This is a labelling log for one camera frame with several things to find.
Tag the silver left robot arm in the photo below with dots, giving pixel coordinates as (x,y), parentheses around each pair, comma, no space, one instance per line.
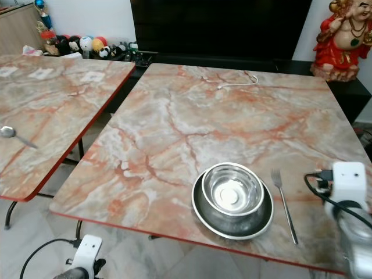
(71,274)

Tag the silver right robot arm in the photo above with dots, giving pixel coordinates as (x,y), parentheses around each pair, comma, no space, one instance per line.
(357,244)

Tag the steel fork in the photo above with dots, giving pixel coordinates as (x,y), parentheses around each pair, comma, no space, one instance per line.
(285,206)

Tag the steel spoon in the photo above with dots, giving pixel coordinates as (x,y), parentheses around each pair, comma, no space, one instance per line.
(7,131)

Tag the steel bowl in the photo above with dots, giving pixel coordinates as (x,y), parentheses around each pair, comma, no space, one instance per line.
(232,189)

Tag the steel plate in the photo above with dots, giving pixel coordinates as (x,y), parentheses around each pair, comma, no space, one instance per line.
(232,226)

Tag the white paper sticker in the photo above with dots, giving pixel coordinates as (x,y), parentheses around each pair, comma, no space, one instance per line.
(95,77)
(7,71)
(43,74)

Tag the red laughing Buddha statue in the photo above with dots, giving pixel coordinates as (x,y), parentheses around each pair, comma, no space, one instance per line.
(340,49)

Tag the white crumpled plastic bag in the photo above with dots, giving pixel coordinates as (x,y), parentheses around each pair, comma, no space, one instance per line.
(34,50)

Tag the red gold small figurine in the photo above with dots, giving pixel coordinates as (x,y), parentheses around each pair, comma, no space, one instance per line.
(48,39)

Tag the wooden cabinet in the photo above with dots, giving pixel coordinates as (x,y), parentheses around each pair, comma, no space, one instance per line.
(18,29)

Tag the white blue plush toy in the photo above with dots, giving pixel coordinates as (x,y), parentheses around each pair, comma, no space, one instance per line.
(86,43)

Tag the yellow red plush toy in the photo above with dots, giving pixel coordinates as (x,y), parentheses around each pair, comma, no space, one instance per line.
(99,43)

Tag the blue gold trophy figurine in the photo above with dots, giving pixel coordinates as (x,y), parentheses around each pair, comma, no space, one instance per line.
(41,10)

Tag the black television screen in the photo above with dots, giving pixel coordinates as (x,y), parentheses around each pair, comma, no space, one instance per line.
(221,26)

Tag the black white plush toy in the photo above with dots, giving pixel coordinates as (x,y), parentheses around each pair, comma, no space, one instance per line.
(117,51)

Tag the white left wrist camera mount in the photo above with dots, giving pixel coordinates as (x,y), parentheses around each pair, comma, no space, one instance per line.
(89,250)

